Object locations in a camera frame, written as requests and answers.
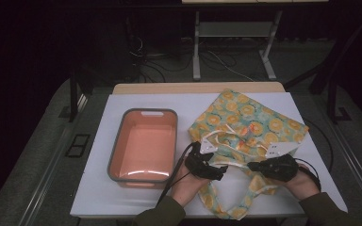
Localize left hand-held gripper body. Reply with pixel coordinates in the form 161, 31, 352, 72
184, 139, 222, 182

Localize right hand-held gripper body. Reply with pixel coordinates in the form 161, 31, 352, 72
257, 142, 300, 183

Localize orange-slice print tote bag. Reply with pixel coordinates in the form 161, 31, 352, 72
188, 89, 310, 220

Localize orange basin with grey rim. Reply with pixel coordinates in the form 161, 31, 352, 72
107, 107, 179, 189

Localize person's left hand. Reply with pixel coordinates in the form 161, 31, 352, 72
170, 163, 211, 208

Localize person's right hand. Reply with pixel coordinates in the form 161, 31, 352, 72
271, 168, 322, 202

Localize white board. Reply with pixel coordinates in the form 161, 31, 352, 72
70, 92, 348, 219

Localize wooden table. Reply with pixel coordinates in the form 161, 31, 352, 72
112, 82, 287, 95

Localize black metal stand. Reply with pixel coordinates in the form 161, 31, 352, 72
58, 62, 91, 123
325, 78, 353, 124

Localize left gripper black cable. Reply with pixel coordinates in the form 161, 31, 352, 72
156, 142, 199, 206

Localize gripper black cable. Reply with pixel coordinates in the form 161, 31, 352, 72
295, 118, 335, 192
156, 142, 199, 206

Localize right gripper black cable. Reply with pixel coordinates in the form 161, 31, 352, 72
295, 118, 335, 192

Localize white floor cable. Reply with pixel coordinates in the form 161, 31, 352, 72
206, 50, 256, 83

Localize black floor cables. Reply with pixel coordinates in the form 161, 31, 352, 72
128, 34, 193, 84

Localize black floor socket frame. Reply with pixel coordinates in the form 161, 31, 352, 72
64, 134, 91, 158

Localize white metal frame desk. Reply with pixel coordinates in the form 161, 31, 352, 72
181, 0, 329, 82

